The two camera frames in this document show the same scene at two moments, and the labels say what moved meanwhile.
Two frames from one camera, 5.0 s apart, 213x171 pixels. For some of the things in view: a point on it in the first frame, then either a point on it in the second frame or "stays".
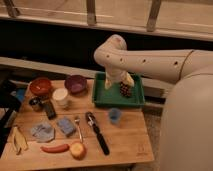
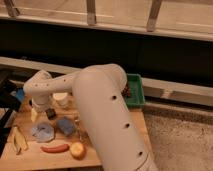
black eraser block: [50, 111] stays
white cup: [60, 96] stays
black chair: [9, 102] stays
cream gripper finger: [108, 83] → [34, 115]
